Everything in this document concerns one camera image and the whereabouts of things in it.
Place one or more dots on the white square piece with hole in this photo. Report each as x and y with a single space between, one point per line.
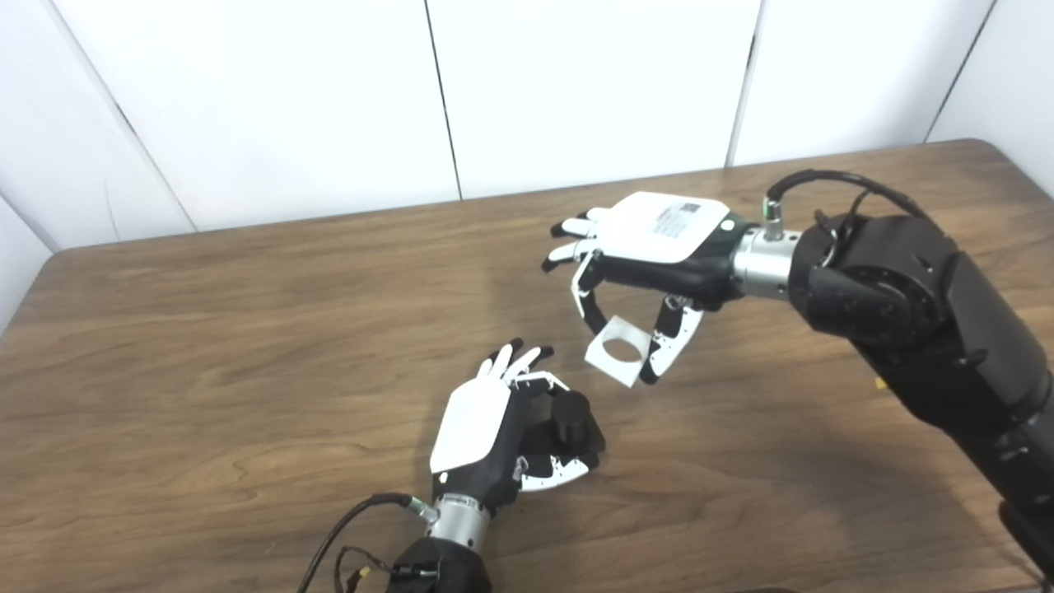
601 366

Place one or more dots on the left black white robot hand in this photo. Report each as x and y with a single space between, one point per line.
473 424

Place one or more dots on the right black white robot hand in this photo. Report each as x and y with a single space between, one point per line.
659 239

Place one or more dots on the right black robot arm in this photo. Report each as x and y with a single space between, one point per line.
922 313

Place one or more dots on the black peg with square base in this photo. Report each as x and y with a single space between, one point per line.
568 420

